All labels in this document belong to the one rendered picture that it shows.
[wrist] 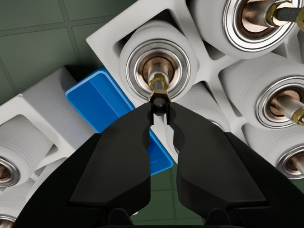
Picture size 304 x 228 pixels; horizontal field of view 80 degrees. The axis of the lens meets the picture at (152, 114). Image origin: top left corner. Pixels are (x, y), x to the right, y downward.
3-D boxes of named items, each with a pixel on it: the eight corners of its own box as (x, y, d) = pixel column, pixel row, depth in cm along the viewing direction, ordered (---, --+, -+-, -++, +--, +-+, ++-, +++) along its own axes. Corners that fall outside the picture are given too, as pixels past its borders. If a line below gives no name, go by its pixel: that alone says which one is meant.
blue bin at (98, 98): (80, 75, 48) (60, 94, 37) (114, 53, 45) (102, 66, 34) (142, 150, 61) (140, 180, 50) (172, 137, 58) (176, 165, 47)
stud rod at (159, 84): (157, 71, 20) (158, 102, 13) (164, 76, 20) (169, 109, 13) (152, 78, 20) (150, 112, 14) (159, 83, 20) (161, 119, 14)
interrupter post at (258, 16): (275, 11, 18) (297, 12, 16) (254, 30, 19) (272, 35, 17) (263, -8, 18) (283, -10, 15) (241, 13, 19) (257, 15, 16)
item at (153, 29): (177, 13, 34) (196, 18, 19) (182, 63, 39) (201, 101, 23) (127, 24, 35) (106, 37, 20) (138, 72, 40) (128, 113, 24)
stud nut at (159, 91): (157, 83, 15) (158, 87, 14) (174, 95, 15) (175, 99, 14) (144, 102, 15) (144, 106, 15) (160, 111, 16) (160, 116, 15)
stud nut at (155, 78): (157, 70, 18) (157, 72, 17) (171, 79, 18) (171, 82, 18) (146, 85, 19) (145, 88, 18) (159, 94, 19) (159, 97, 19)
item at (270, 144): (242, 82, 41) (297, 128, 25) (278, 95, 42) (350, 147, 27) (220, 116, 46) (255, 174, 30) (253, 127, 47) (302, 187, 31)
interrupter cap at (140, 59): (186, 30, 19) (187, 31, 19) (192, 94, 23) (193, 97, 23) (118, 45, 20) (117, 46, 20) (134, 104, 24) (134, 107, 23)
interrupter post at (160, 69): (166, 59, 21) (168, 68, 18) (169, 79, 22) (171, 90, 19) (145, 64, 21) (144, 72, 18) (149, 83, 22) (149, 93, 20)
